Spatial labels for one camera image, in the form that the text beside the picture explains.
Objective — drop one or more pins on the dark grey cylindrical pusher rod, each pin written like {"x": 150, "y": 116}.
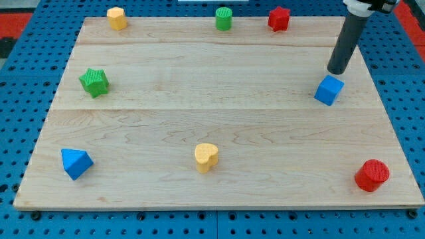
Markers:
{"x": 346, "y": 43}

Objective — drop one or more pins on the yellow hexagon block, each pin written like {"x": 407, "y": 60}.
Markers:
{"x": 117, "y": 18}

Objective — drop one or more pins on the blue triangle block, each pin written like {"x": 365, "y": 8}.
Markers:
{"x": 75, "y": 162}

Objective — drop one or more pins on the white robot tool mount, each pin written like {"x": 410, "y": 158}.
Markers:
{"x": 365, "y": 8}

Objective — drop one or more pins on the wooden board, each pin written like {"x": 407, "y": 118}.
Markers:
{"x": 176, "y": 82}

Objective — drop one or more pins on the red star block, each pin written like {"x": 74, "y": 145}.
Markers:
{"x": 279, "y": 19}

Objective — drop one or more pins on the yellow heart block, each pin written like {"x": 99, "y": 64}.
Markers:
{"x": 206, "y": 156}

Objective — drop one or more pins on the blue cube block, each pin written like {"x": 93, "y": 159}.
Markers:
{"x": 328, "y": 90}

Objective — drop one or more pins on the red cylinder block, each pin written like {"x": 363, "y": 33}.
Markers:
{"x": 372, "y": 175}

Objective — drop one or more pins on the green cylinder block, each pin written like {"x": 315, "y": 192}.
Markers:
{"x": 223, "y": 17}

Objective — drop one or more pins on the green star block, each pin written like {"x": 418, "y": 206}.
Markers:
{"x": 94, "y": 82}

